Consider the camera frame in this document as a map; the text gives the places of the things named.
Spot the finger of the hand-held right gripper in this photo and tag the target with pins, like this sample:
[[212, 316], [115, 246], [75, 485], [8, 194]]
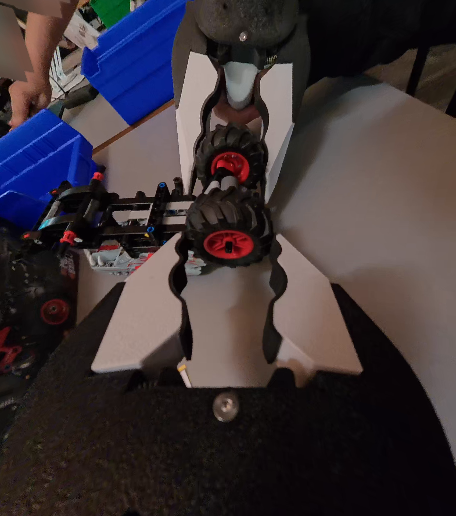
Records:
[[189, 121], [282, 109]]

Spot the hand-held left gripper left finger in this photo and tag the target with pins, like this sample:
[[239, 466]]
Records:
[[139, 322]]

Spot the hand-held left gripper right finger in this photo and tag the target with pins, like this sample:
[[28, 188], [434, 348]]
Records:
[[312, 322]]

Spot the black toy wheel red hub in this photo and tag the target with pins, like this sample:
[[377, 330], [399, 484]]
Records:
[[219, 213], [228, 141]]

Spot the grey toy axle block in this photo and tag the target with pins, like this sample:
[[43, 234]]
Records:
[[222, 184]]

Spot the black toy truck chassis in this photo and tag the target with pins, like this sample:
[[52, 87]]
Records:
[[91, 205]]

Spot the person's right forearm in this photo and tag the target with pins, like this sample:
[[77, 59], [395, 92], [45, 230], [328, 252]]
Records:
[[353, 32]]

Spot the another person's forearm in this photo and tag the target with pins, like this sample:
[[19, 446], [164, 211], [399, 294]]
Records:
[[46, 44]]

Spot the person's right hand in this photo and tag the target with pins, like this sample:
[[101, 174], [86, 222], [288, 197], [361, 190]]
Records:
[[236, 116]]

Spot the grey red toy truck shell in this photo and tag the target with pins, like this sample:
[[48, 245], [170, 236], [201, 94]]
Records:
[[111, 260]]

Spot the blue plastic bin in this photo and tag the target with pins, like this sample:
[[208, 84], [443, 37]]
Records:
[[139, 60], [30, 161]]

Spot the black toy box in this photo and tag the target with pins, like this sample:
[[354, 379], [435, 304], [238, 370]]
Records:
[[10, 290]]

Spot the green plastic bin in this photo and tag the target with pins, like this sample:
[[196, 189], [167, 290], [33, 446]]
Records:
[[111, 12]]

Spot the black chair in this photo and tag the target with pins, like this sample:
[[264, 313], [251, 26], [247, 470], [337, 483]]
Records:
[[416, 68]]

